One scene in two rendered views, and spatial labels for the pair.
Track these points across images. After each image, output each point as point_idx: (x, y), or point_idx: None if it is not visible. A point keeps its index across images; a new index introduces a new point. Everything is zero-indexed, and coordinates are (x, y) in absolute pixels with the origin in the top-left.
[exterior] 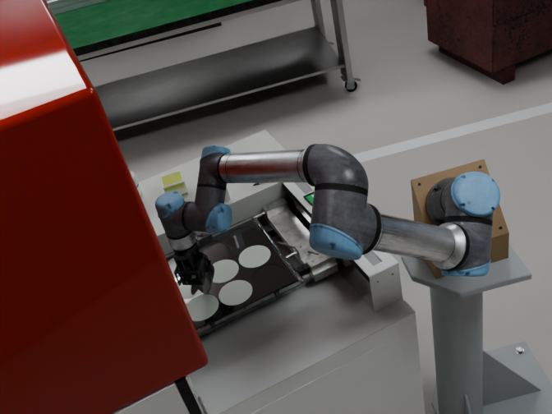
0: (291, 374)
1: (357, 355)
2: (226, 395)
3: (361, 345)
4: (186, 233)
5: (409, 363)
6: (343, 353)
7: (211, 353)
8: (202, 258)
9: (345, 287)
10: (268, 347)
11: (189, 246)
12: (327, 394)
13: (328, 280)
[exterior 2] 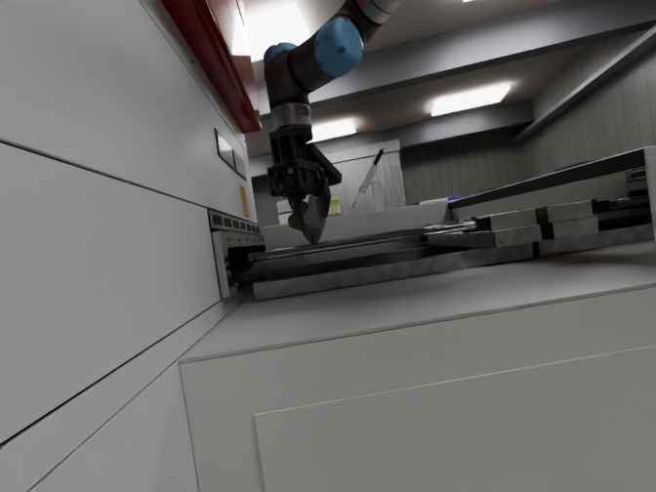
0: (433, 316)
1: (635, 341)
2: (258, 335)
3: (646, 307)
4: (293, 97)
5: None
6: (594, 311)
7: (283, 305)
8: (313, 162)
9: (559, 262)
10: (389, 298)
11: (294, 121)
12: (539, 453)
13: (519, 262)
